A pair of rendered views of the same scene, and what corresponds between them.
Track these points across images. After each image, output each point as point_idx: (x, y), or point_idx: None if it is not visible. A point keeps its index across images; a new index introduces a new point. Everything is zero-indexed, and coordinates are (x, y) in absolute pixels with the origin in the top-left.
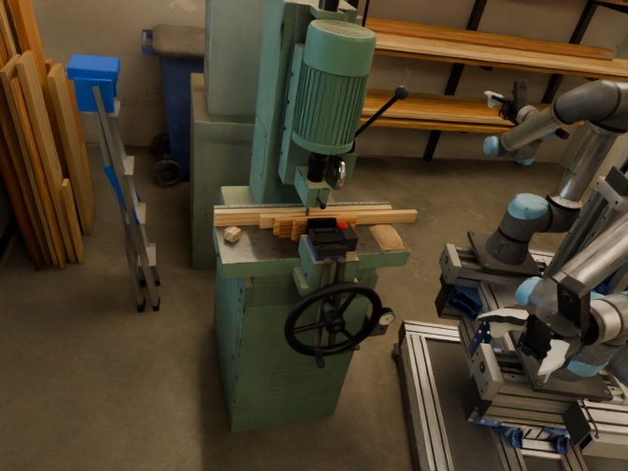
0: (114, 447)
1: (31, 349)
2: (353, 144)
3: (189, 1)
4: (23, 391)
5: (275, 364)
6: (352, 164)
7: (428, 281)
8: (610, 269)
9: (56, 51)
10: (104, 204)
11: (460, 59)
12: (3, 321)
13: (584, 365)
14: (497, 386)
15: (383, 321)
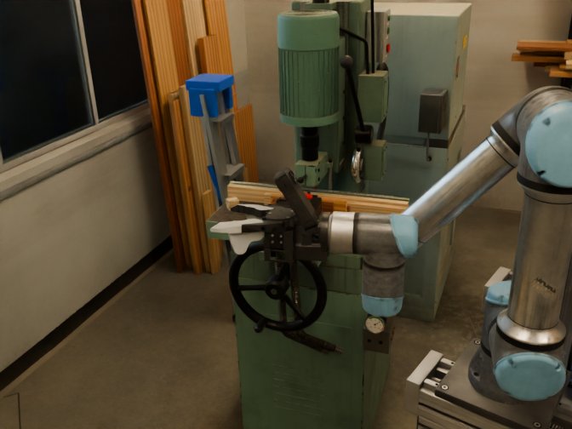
0: (146, 413)
1: (138, 326)
2: (368, 132)
3: None
4: (115, 351)
5: (273, 359)
6: (379, 157)
7: None
8: (435, 208)
9: (264, 95)
10: None
11: None
12: (133, 301)
13: (363, 296)
14: (414, 390)
15: (372, 328)
